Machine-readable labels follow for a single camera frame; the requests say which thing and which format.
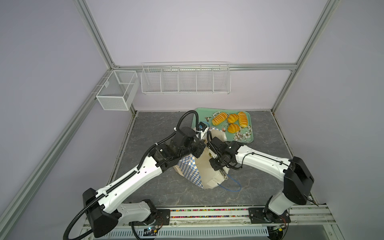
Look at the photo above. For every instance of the aluminium frame posts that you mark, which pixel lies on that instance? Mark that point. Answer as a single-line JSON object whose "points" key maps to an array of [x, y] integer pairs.
{"points": [[23, 198]]}

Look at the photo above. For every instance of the small yellow fake bread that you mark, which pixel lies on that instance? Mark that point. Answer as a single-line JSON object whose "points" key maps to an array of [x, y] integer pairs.
{"points": [[233, 128]]}

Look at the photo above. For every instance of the orange round fake bread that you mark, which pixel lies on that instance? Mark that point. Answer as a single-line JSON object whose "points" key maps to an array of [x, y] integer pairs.
{"points": [[232, 118]]}

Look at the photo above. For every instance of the small white mesh basket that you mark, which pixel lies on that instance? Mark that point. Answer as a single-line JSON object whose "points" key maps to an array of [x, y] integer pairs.
{"points": [[118, 91]]}

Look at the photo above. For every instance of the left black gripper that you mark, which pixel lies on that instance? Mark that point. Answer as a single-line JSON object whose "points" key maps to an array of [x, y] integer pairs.
{"points": [[200, 148]]}

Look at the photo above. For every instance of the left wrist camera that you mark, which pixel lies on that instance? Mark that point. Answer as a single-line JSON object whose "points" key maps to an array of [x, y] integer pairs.
{"points": [[202, 127]]}

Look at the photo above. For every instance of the green floral tray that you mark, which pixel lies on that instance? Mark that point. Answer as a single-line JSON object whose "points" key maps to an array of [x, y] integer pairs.
{"points": [[245, 135]]}

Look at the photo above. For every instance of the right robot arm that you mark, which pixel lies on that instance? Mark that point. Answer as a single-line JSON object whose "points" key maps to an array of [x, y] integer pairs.
{"points": [[295, 175]]}

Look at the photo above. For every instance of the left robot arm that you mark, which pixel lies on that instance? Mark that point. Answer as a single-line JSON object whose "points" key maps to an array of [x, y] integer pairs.
{"points": [[101, 206]]}

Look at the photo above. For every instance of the blue checkered paper bag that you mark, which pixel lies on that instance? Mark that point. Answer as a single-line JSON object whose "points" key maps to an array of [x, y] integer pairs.
{"points": [[200, 172]]}

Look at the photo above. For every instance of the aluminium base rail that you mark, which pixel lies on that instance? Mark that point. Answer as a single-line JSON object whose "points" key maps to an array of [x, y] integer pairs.
{"points": [[228, 222]]}

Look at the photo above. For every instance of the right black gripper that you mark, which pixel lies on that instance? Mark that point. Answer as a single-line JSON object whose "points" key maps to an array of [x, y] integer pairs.
{"points": [[215, 167]]}

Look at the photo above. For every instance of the ridged yellow fake bread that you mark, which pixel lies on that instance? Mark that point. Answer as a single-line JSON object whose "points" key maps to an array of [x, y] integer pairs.
{"points": [[242, 119]]}

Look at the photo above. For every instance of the long white wire basket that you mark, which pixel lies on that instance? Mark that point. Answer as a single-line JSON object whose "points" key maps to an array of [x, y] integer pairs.
{"points": [[186, 78]]}

